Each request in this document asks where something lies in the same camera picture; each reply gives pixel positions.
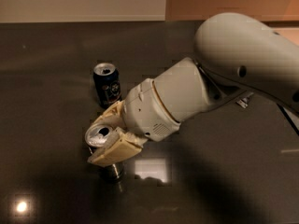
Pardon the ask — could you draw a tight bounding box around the dark blue soda can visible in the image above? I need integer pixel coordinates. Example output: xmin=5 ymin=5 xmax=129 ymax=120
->
xmin=93 ymin=63 xmax=121 ymax=109

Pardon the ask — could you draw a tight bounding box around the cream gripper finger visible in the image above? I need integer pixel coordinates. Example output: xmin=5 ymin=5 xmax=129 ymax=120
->
xmin=93 ymin=101 xmax=126 ymax=129
xmin=88 ymin=128 xmax=148 ymax=167

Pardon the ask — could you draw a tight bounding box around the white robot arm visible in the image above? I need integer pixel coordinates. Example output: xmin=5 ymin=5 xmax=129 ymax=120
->
xmin=85 ymin=13 xmax=299 ymax=167

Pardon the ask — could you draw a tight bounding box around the silver redbull can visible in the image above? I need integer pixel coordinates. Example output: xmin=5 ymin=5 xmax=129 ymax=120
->
xmin=85 ymin=123 xmax=124 ymax=183

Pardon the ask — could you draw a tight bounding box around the crumpled blue white chip bag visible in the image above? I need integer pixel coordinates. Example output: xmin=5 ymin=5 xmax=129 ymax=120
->
xmin=235 ymin=92 xmax=253 ymax=109

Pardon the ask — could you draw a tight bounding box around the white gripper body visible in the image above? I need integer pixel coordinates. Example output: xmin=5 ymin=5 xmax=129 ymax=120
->
xmin=122 ymin=78 xmax=180 ymax=142

